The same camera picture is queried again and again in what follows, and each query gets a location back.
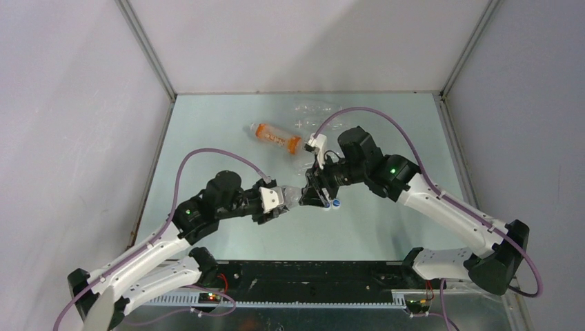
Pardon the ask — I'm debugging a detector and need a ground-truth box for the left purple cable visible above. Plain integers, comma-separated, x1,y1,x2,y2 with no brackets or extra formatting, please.
52,148,275,331

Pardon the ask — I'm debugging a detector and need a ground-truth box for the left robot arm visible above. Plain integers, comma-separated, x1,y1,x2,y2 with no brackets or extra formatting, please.
68,171,301,330

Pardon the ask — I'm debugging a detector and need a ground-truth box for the clear bottle second row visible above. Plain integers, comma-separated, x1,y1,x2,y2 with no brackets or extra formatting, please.
294,118,323,132

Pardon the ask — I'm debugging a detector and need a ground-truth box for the orange labelled bottle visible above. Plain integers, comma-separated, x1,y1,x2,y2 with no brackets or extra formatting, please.
250,123,304,155

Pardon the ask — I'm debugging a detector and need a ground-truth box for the left electronics board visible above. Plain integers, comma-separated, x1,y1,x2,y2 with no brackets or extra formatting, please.
197,292,223,305

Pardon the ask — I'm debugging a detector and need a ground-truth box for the electronics board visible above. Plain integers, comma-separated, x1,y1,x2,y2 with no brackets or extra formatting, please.
197,292,223,305
405,299,433,318

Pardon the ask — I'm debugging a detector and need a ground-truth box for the white cable duct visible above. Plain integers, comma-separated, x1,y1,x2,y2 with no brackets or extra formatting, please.
159,292,408,310

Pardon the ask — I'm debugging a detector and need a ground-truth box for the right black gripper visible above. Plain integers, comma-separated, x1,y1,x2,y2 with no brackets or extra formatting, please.
299,150,367,208

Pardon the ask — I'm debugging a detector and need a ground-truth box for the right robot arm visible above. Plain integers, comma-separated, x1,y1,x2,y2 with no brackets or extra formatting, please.
299,126,530,295

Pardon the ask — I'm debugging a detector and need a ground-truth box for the clear bottle far top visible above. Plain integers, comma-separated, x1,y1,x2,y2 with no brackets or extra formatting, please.
295,103,342,115

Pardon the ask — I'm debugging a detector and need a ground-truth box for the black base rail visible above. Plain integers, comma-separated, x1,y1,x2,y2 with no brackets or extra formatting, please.
198,260,426,304

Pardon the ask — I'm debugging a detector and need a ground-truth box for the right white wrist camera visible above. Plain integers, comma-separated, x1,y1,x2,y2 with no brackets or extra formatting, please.
304,133,328,170

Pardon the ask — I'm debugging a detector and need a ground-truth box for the right electronics board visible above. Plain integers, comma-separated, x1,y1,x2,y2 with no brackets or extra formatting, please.
405,299,433,318

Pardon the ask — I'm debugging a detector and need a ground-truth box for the small clear bottle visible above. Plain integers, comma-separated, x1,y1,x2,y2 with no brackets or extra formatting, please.
281,185,302,210

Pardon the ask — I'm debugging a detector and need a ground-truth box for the clear bottle middle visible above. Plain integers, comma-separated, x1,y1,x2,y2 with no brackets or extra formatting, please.
292,152,315,176

